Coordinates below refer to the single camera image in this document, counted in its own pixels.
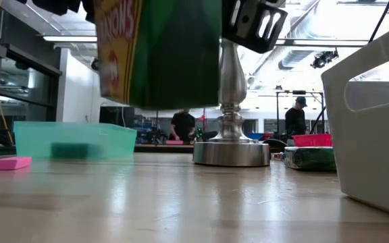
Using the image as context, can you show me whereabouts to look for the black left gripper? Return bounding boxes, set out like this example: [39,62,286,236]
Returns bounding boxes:
[31,0,97,22]

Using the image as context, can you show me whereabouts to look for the yellow green crayon box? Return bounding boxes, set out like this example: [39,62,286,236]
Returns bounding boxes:
[94,0,223,111]
[284,146,337,172]

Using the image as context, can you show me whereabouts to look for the ceiling light strip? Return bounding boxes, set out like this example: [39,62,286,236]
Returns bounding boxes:
[42,35,98,43]
[275,38,369,47]

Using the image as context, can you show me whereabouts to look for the silver lamp with white shade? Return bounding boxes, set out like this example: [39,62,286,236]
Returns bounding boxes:
[192,36,271,168]

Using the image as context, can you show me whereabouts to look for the person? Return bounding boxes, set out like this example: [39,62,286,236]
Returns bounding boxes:
[284,96,311,136]
[170,108,197,141]

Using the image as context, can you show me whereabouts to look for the black rounded object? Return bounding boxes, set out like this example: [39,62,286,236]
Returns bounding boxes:
[261,138,288,155]

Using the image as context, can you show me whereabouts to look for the black computer monitor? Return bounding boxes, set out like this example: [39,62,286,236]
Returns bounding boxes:
[99,105,136,128]

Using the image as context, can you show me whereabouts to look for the red plastic basket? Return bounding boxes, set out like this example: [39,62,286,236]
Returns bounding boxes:
[291,133,333,148]

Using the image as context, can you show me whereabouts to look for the teal translucent plastic bin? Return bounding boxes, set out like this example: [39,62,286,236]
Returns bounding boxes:
[13,120,138,161]

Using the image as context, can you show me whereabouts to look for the light grey plastic bin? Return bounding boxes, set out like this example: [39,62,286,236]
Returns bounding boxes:
[320,20,389,221]

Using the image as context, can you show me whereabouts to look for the pink eraser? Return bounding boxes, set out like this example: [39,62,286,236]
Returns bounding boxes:
[0,156,33,171]

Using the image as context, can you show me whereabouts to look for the black background table frame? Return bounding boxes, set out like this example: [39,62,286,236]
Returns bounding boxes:
[258,88,326,136]

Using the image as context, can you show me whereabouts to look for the black aluminium table frame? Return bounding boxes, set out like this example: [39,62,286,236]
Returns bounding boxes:
[134,144,195,154]

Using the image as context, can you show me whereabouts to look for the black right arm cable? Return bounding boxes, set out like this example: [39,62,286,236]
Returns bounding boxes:
[368,0,389,44]

